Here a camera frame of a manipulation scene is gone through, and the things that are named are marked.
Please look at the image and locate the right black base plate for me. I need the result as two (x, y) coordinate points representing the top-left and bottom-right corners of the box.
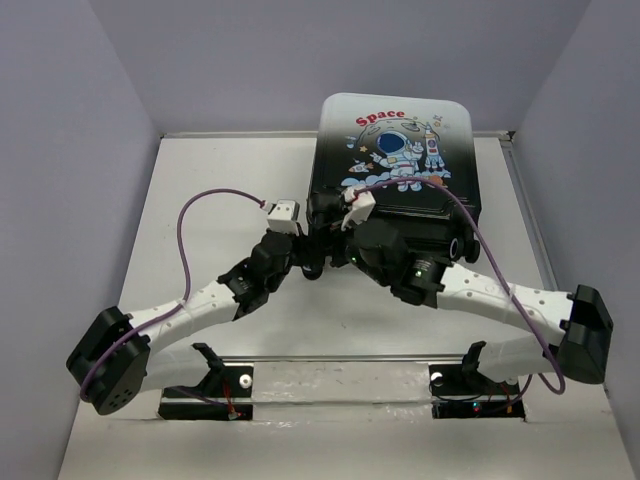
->
(429, 363), (526, 420)

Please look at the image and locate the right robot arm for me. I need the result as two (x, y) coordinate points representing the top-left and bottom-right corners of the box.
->
(329, 219), (613, 392)

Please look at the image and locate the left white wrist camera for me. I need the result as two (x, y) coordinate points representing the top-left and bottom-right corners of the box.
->
(264, 199), (300, 236)

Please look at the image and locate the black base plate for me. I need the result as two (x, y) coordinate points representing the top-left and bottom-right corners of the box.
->
(158, 363), (254, 422)
(429, 363), (526, 420)

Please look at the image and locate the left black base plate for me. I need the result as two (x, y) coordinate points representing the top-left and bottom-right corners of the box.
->
(158, 363), (254, 422)

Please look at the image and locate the white cardboard front panel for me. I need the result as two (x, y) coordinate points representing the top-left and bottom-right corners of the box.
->
(60, 384), (634, 479)

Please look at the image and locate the black and white suitcase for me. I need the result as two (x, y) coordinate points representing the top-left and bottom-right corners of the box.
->
(306, 93), (481, 263)

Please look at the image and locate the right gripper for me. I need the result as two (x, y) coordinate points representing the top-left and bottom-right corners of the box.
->
(300, 208), (391, 286)

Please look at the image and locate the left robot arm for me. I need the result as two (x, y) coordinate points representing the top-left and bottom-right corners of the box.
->
(66, 230), (327, 416)

